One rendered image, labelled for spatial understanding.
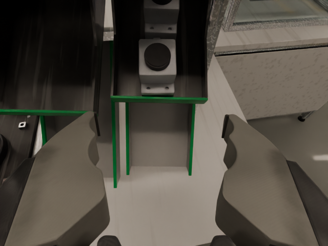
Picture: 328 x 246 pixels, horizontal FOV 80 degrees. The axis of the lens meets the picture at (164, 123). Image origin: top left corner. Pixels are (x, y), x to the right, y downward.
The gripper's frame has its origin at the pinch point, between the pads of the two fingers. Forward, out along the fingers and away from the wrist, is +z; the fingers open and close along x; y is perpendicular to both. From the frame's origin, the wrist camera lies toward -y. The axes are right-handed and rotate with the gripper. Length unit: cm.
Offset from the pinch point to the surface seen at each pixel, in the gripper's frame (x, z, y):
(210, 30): 8.3, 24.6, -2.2
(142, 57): -2.1, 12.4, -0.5
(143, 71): -2.0, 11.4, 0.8
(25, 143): -32.2, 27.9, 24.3
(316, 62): 90, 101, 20
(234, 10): 33, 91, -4
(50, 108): -14.7, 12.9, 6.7
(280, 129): 107, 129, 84
